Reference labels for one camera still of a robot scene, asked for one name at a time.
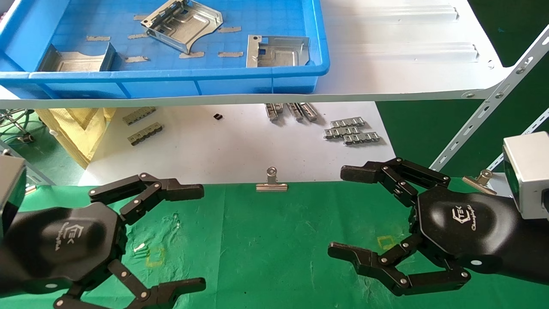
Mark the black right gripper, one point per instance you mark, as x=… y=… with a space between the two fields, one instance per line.
x=463 y=227

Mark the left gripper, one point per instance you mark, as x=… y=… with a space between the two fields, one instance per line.
x=64 y=244

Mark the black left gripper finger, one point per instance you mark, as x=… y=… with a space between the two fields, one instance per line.
x=180 y=191

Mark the stamped sheet metal bracket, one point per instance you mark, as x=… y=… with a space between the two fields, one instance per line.
x=77 y=62
x=188 y=23
x=279 y=56

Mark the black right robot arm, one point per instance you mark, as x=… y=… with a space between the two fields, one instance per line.
x=536 y=253

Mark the grey notched metal strip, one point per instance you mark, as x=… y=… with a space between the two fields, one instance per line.
x=139 y=115
x=146 y=133

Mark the silver notched metal strip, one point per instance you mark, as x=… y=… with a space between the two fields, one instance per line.
x=361 y=137
x=342 y=131
x=348 y=122

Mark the green cloth mat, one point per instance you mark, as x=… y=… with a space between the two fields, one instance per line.
x=279 y=240

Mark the silver binder clip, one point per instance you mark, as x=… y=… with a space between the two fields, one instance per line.
x=482 y=180
x=271 y=186

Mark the blue plastic tray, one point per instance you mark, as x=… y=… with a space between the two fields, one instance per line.
x=171 y=83

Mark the silver metal clip part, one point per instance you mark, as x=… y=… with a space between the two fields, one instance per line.
x=309 y=110
x=273 y=110
x=295 y=110

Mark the yellow woven bag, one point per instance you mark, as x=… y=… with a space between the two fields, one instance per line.
x=77 y=133

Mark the beige tape strip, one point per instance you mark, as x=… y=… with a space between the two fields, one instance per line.
x=138 y=17
x=230 y=54
x=191 y=54
x=136 y=59
x=138 y=36
x=98 y=38
x=229 y=29

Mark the grey slotted metal bar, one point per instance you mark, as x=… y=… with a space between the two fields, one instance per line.
x=38 y=177

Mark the white metal shelf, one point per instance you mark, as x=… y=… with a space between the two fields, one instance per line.
x=407 y=68

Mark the white slotted shelf strut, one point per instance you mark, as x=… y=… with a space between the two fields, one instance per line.
x=493 y=99
x=532 y=128

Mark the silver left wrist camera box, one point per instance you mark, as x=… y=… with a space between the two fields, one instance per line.
x=10 y=184

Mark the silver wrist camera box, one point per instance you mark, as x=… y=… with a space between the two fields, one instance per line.
x=10 y=184
x=532 y=167

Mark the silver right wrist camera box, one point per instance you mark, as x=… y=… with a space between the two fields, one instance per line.
x=532 y=167

